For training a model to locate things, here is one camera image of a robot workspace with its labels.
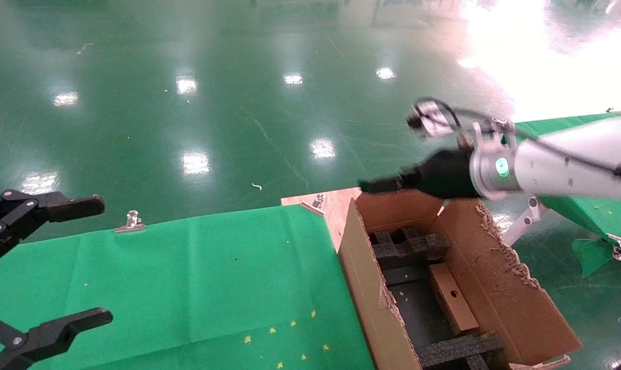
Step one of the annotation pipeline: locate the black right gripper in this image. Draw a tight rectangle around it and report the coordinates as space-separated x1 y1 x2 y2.
359 148 481 199

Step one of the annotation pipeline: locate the small brown cardboard box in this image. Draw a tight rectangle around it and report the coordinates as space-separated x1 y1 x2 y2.
427 263 480 336

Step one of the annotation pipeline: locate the large open brown carton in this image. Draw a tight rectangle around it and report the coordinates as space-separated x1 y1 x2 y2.
337 188 583 370

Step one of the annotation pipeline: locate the black foam insert block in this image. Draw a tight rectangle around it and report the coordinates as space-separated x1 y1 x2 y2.
371 226 450 272

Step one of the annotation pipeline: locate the large green tablecloth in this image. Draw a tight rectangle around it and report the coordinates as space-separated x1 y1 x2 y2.
0 206 375 370

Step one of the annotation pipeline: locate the white table leg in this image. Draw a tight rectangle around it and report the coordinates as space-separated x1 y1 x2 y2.
501 198 547 247

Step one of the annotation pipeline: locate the black foam insert strip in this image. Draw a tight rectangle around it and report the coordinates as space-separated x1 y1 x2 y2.
417 333 505 370

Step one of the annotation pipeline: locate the green cloth on side table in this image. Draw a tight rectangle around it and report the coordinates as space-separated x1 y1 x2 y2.
513 109 621 278

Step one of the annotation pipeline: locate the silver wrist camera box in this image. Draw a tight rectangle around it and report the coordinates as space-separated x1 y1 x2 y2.
407 100 452 138

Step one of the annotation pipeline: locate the black camera cable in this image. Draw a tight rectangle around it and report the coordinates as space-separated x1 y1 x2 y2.
413 98 621 178

